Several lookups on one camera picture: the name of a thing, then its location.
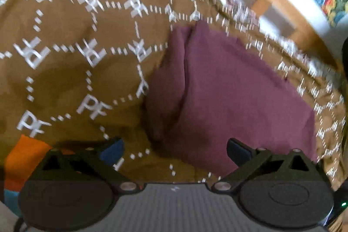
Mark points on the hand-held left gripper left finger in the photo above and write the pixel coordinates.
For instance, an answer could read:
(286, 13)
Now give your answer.
(112, 150)

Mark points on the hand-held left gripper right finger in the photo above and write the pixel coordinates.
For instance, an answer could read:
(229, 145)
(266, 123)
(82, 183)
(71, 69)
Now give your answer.
(238, 151)

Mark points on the maroon long-sleeve sweater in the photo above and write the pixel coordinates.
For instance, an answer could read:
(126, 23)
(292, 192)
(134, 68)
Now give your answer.
(231, 98)

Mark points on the brown patterned blanket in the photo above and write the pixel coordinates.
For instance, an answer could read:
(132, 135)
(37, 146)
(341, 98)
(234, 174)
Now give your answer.
(68, 79)

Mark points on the black puffer jacket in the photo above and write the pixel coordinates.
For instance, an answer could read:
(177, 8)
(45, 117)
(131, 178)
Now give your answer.
(344, 54)

